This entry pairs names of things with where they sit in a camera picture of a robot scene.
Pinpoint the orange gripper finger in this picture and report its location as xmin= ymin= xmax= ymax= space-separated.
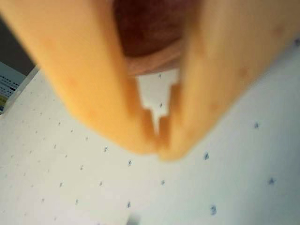
xmin=158 ymin=0 xmax=300 ymax=162
xmin=0 ymin=0 xmax=160 ymax=156

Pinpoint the round wooden bowl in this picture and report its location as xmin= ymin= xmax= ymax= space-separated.
xmin=113 ymin=0 xmax=200 ymax=76

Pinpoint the white blue storage box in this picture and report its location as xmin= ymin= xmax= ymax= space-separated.
xmin=0 ymin=61 xmax=28 ymax=115

